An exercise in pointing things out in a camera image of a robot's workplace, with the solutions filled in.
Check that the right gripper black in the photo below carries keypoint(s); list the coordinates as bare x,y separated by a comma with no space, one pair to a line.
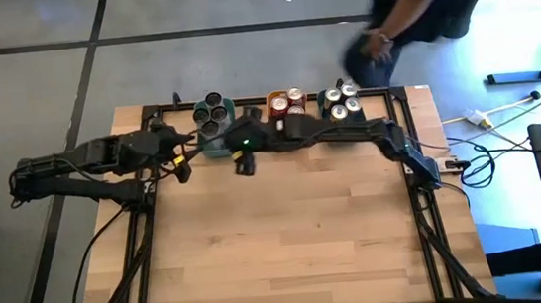
249,136

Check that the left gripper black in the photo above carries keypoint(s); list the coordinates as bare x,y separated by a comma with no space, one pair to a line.
150,145

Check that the yellow plastic bin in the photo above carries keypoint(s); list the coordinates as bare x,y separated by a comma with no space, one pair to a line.
269,97

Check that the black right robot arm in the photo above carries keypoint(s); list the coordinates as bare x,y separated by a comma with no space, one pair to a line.
348,131

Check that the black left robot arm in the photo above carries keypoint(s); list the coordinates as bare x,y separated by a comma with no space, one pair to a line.
82,157

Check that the green plastic bin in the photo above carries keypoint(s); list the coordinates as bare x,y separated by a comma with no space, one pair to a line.
210,149

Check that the black table clamp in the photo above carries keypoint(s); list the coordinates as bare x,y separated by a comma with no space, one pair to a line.
176,99
339,83

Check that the dark blue-grey plastic bin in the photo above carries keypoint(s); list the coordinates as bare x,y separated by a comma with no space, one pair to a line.
321,106

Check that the person's hand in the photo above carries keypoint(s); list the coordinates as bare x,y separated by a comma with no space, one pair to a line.
377,44

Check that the black stand foot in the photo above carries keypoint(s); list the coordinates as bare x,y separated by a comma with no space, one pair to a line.
532,75

